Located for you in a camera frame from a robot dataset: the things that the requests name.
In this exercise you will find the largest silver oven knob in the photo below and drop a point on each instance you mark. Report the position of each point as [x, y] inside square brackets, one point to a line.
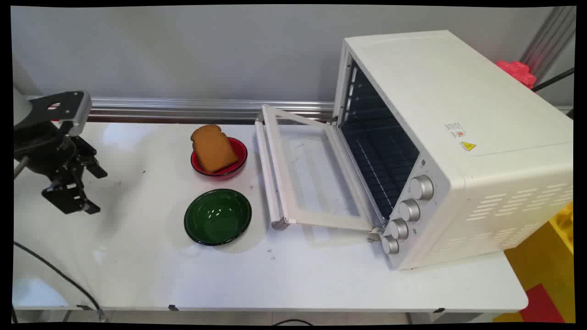
[422, 187]

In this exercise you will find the yellow corrugated block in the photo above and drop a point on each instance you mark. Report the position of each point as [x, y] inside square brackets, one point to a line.
[563, 227]

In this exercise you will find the aluminium frame post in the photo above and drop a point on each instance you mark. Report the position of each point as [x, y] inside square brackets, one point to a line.
[550, 36]

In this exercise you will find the red bowl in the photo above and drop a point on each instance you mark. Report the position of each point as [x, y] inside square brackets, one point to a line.
[236, 153]

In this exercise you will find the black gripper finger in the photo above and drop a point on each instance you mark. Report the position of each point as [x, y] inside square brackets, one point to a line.
[89, 160]
[69, 199]

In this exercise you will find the aluminium rail along wall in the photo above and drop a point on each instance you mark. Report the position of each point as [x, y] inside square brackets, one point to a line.
[183, 109]

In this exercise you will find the white glass oven door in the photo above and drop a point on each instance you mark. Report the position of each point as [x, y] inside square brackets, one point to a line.
[279, 174]

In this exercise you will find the black slanted rod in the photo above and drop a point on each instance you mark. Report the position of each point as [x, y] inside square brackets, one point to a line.
[555, 79]

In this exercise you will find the red crumpled object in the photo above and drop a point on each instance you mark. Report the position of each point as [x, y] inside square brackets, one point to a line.
[518, 72]

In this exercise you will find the green bowl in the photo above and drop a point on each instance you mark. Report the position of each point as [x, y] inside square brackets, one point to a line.
[218, 216]

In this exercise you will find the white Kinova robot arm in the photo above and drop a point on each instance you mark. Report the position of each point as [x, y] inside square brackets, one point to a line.
[19, 107]

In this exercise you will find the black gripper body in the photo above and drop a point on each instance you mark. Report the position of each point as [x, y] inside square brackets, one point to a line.
[41, 149]

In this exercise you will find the yellow warning sticker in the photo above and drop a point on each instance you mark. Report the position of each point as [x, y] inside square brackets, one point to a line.
[467, 146]

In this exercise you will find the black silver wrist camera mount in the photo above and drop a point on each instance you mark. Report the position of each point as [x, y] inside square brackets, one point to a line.
[64, 107]

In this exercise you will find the white toaster oven body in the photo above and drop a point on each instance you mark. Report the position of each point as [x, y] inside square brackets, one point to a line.
[458, 114]

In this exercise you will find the brown toast slice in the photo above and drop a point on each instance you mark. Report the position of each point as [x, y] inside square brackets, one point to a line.
[213, 149]

